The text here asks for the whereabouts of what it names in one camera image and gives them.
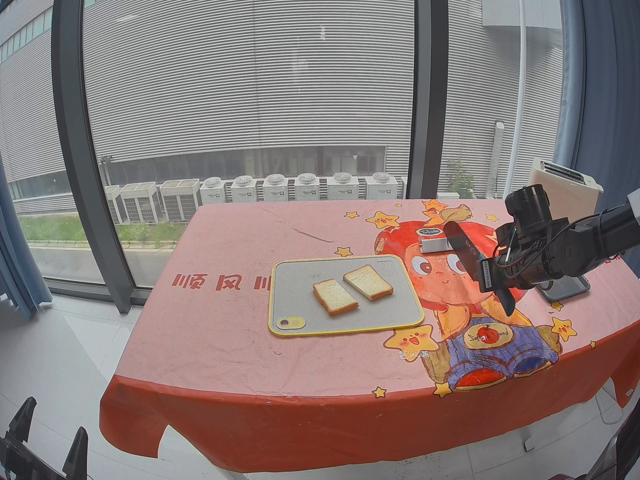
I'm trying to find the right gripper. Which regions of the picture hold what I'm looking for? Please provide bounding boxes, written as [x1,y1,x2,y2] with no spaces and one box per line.
[479,240,567,292]

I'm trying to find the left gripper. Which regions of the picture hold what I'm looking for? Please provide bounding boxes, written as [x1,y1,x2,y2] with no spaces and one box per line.
[0,396,90,480]

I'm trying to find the cream toaster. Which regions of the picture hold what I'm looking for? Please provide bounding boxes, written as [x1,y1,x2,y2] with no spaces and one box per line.
[530,157,604,220]

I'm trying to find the half slice of bread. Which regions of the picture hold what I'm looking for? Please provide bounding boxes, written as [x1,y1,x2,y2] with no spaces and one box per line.
[312,278,360,318]
[342,264,395,302]

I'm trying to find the dark grey tray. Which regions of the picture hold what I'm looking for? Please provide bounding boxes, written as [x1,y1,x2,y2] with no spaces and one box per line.
[537,274,592,304]

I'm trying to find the white knife rest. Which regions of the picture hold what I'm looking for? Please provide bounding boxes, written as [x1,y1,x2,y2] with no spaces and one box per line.
[419,226,449,254]

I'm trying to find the window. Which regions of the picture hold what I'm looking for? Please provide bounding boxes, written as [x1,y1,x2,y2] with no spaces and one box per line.
[0,0,583,315]

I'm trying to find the blue curtain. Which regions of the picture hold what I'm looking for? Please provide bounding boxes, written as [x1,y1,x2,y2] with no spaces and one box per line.
[554,0,640,210]

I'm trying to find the cutting board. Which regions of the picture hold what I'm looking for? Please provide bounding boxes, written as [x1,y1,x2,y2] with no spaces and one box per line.
[268,254,426,338]

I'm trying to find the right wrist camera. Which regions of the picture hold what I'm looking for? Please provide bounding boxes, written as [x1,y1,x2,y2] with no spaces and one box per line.
[504,184,554,242]

